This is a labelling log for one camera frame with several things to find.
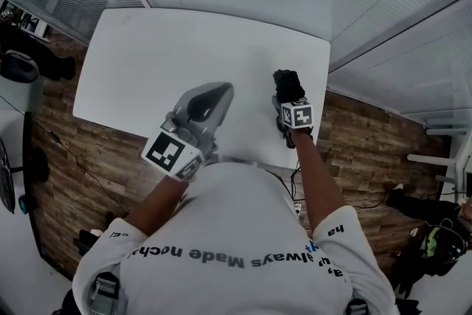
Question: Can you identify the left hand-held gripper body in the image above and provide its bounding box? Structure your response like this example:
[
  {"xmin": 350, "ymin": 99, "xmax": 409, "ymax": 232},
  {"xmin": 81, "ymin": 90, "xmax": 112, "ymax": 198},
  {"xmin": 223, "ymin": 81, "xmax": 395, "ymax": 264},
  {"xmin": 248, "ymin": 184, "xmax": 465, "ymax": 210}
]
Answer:
[{"xmin": 141, "ymin": 81, "xmax": 235, "ymax": 181}]

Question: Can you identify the person's white printed t-shirt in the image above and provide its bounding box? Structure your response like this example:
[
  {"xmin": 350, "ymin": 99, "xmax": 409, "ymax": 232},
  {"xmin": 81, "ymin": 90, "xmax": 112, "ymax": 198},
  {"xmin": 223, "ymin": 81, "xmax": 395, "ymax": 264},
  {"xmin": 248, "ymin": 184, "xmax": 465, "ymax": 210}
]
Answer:
[{"xmin": 72, "ymin": 161, "xmax": 402, "ymax": 315}]

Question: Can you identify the black helmet with green visor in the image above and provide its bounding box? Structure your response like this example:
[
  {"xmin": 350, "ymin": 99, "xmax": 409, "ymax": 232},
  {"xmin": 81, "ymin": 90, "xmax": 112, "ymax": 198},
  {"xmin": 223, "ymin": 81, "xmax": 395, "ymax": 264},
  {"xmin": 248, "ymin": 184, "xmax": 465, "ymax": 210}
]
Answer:
[{"xmin": 423, "ymin": 224, "xmax": 470, "ymax": 266}]

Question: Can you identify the black bag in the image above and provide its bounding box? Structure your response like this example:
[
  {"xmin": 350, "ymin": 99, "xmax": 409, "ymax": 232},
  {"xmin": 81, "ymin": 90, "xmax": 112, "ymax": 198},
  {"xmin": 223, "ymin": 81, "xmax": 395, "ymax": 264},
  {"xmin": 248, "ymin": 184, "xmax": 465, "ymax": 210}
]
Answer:
[{"xmin": 35, "ymin": 54, "xmax": 77, "ymax": 82}]

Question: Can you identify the person's left forearm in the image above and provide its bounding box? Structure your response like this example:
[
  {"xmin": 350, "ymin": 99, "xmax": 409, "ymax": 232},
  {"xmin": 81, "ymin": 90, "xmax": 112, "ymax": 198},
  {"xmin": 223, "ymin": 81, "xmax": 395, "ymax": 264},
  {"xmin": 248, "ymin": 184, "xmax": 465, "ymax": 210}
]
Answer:
[{"xmin": 124, "ymin": 173, "xmax": 193, "ymax": 238}]

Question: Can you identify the white table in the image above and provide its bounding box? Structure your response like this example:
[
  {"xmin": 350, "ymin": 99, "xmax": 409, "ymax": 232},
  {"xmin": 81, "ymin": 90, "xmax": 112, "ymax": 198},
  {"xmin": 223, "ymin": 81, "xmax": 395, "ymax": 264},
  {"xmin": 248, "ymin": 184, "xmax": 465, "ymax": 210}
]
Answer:
[{"xmin": 72, "ymin": 8, "xmax": 331, "ymax": 171}]

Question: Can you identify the black fan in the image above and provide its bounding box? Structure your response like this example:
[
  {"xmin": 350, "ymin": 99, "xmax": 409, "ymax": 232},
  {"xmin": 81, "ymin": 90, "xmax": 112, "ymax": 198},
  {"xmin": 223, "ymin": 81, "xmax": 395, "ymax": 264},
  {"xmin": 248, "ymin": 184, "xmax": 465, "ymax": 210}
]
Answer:
[{"xmin": 0, "ymin": 137, "xmax": 24, "ymax": 215}]

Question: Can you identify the cluttered desk with boxes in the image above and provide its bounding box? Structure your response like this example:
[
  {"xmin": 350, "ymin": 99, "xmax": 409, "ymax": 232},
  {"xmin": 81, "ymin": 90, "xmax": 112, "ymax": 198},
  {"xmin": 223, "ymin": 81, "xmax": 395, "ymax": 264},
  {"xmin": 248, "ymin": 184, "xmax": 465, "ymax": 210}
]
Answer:
[{"xmin": 0, "ymin": 0, "xmax": 52, "ymax": 42}]

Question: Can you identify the thin black floor cable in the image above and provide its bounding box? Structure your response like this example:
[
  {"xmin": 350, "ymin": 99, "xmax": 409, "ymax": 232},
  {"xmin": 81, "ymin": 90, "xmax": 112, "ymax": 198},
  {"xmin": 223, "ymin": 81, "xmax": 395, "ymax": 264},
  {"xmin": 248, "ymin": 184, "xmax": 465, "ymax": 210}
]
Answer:
[{"xmin": 31, "ymin": 120, "xmax": 132, "ymax": 214}]

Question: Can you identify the white furniture frame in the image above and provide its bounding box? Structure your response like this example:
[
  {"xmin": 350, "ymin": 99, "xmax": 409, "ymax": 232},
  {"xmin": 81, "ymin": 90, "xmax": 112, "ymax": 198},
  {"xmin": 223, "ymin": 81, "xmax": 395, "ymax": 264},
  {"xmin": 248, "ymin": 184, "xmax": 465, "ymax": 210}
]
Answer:
[{"xmin": 406, "ymin": 117, "xmax": 472, "ymax": 197}]

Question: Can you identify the black backpack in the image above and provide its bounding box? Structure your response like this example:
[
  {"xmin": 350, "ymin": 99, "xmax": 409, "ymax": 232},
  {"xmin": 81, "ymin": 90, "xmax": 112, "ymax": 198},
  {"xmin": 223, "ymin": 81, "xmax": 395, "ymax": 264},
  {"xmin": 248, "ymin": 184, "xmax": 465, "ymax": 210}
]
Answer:
[{"xmin": 386, "ymin": 183, "xmax": 472, "ymax": 302}]

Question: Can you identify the person's right forearm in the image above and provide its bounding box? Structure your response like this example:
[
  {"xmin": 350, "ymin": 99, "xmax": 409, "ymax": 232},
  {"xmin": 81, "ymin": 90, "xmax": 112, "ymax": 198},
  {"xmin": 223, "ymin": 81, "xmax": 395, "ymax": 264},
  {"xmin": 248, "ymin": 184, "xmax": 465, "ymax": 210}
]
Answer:
[{"xmin": 290, "ymin": 128, "xmax": 347, "ymax": 234}]

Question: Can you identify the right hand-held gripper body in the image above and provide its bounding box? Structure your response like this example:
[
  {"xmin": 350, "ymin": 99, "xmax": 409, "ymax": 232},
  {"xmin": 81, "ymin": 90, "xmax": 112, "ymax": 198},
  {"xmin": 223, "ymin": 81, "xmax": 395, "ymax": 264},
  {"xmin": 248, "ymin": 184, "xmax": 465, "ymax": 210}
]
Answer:
[{"xmin": 271, "ymin": 94, "xmax": 315, "ymax": 149}]

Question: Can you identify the grey shoulder strap with buckle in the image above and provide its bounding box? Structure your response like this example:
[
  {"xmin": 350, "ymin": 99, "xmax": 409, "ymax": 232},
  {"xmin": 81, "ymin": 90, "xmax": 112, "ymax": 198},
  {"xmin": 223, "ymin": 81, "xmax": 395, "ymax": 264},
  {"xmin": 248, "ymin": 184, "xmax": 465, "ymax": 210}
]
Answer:
[
  {"xmin": 87, "ymin": 271, "xmax": 122, "ymax": 315},
  {"xmin": 345, "ymin": 297, "xmax": 371, "ymax": 315}
]

